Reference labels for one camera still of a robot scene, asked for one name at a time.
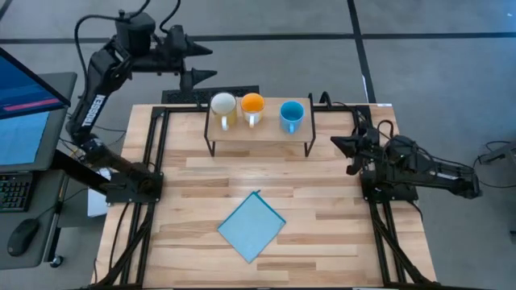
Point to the yellow white striped mug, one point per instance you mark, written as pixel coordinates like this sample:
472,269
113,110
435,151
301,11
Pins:
252,105

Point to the black ribbed floor mat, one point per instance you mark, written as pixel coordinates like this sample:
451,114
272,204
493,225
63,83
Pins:
193,94

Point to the white paper sheet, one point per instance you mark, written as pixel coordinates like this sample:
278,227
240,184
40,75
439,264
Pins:
96,201

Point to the blue mug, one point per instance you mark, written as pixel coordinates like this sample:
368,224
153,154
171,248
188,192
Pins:
292,113

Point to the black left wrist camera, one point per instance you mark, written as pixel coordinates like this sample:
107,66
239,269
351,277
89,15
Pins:
176,33

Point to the light blue folded cloth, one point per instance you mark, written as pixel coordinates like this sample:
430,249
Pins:
252,227

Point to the black keyboard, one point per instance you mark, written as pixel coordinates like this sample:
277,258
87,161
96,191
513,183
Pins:
14,193

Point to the black computer mouse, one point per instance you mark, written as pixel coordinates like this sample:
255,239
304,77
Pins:
22,237

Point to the black metal table frame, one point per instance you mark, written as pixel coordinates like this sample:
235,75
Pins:
149,225

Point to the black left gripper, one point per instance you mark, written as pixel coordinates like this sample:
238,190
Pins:
173,56

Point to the wooden shelf black legs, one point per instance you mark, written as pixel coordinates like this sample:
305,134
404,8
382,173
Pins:
266,131

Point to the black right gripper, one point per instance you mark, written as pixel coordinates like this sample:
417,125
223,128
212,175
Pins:
369,147

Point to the computer monitor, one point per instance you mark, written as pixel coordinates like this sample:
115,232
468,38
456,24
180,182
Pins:
24,137

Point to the grey side desk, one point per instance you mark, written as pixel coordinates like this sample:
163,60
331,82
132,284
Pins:
44,225

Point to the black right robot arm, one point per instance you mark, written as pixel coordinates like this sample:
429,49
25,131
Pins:
443,173

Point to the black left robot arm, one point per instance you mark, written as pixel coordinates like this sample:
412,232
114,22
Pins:
94,108

